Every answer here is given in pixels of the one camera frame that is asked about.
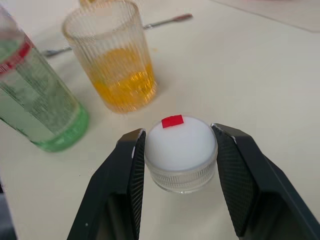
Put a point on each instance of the white clear bottle cap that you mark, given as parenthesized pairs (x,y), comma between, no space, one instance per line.
(180,155)

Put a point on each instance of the green square glass bottle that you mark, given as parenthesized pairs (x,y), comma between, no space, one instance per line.
(35,92)

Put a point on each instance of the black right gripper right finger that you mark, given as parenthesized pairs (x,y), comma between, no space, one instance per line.
(252,185)

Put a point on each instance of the ribbed glass with yellow liquid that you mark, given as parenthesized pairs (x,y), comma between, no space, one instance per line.
(117,62)

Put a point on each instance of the long metal spoon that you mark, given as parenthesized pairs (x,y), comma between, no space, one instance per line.
(165,21)

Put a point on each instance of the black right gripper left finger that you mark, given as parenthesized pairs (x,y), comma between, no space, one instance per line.
(117,185)

